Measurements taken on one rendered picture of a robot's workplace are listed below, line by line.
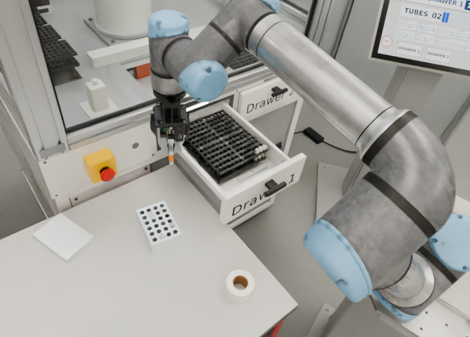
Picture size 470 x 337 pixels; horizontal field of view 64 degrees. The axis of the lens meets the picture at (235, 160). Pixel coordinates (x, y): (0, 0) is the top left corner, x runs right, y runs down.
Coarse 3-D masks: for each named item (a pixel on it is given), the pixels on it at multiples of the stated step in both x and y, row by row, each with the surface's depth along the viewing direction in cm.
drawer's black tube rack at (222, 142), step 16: (224, 112) 121; (192, 128) 114; (208, 128) 115; (224, 128) 116; (192, 144) 109; (208, 144) 110; (224, 144) 110; (240, 144) 116; (256, 144) 112; (208, 160) 105; (224, 160) 106; (224, 176) 106
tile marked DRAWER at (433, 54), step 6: (432, 48) 143; (438, 48) 143; (426, 54) 143; (432, 54) 143; (438, 54) 143; (444, 54) 143; (450, 54) 142; (432, 60) 143; (438, 60) 143; (444, 60) 143
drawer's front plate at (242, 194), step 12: (300, 156) 106; (276, 168) 102; (288, 168) 104; (300, 168) 109; (252, 180) 98; (264, 180) 99; (276, 180) 104; (288, 180) 109; (228, 192) 94; (240, 192) 94; (252, 192) 99; (276, 192) 109; (228, 204) 94; (240, 204) 99; (228, 216) 99
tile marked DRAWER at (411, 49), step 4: (400, 44) 144; (404, 44) 143; (408, 44) 143; (412, 44) 143; (416, 44) 143; (400, 48) 144; (404, 48) 144; (408, 48) 143; (412, 48) 143; (416, 48) 143; (420, 48) 143; (396, 52) 144; (400, 52) 144; (404, 52) 144; (408, 52) 144; (412, 52) 143; (416, 52) 143; (420, 52) 143; (412, 56) 144; (416, 56) 143; (420, 56) 143
